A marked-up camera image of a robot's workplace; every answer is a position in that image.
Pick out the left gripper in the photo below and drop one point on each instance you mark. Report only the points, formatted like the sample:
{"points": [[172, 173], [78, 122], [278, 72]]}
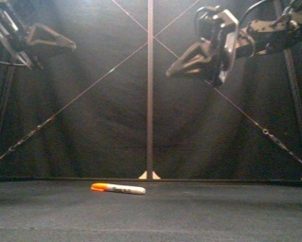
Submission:
{"points": [[18, 47]]}

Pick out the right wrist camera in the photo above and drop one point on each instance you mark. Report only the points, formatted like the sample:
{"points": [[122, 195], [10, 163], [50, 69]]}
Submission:
{"points": [[208, 23]]}

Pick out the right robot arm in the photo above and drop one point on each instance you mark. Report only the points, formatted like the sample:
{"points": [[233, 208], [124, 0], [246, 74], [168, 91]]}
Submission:
{"points": [[275, 28]]}

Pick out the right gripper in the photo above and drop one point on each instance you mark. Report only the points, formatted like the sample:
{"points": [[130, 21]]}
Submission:
{"points": [[229, 47]]}

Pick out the grey marker pen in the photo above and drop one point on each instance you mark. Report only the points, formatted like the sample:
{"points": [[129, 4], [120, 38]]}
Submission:
{"points": [[124, 189]]}

